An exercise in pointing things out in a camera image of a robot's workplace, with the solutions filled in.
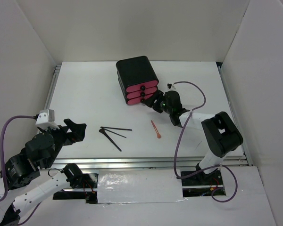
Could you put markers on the thin black eyeliner brush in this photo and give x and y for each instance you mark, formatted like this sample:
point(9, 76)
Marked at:
point(113, 132)

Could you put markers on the right aluminium side rail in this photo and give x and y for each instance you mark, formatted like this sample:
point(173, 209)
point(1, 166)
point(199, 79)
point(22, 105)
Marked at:
point(244, 145)

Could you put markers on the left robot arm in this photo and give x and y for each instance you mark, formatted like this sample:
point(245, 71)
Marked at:
point(20, 170)

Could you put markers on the white foil-taped cover plate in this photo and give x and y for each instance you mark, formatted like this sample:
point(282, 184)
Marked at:
point(138, 186)

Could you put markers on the pink drawer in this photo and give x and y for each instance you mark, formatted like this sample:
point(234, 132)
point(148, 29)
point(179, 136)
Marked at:
point(137, 87)
point(137, 100)
point(141, 93)

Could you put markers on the black drawer organizer case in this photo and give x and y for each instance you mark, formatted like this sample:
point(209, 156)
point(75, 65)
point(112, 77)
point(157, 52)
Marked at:
point(134, 70)

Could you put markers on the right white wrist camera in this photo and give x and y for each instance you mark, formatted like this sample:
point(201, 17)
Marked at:
point(171, 87)

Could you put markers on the orange silicone applicator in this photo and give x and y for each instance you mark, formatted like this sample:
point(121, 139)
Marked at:
point(156, 130)

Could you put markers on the left aluminium side rail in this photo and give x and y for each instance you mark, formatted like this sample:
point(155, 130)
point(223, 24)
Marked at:
point(52, 86)

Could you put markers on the pink top drawer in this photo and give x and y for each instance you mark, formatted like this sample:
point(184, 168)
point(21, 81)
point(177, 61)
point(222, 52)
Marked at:
point(137, 87)

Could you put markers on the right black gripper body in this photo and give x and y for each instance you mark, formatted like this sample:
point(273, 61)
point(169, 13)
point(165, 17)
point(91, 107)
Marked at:
point(162, 103)

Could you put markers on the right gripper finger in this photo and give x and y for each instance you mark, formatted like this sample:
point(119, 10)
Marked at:
point(155, 99)
point(156, 108)

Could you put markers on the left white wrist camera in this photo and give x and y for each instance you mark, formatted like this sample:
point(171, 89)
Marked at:
point(46, 120)

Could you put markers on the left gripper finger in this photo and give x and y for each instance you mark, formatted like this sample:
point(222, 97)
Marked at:
point(77, 133)
point(70, 124)

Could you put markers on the pink bottom drawer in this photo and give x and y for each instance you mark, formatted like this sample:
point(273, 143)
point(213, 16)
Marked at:
point(137, 100)

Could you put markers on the aluminium side rail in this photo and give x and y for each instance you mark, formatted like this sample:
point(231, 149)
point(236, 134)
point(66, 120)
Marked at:
point(52, 86)
point(244, 145)

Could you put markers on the black angled powder brush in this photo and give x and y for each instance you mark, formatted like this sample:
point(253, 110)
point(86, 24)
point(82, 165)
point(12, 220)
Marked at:
point(102, 131)

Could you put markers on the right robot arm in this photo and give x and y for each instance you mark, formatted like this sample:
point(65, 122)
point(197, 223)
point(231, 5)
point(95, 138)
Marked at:
point(221, 134)

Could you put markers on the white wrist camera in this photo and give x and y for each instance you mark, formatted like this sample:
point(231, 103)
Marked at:
point(171, 87)
point(46, 120)

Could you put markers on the aluminium front rail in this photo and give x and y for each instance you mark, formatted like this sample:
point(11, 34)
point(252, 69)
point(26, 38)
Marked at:
point(141, 163)

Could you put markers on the thin black makeup brush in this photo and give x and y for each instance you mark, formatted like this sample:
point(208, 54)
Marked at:
point(116, 128)

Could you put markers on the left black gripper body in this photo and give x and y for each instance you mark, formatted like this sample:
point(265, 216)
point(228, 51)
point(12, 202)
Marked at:
point(62, 137)

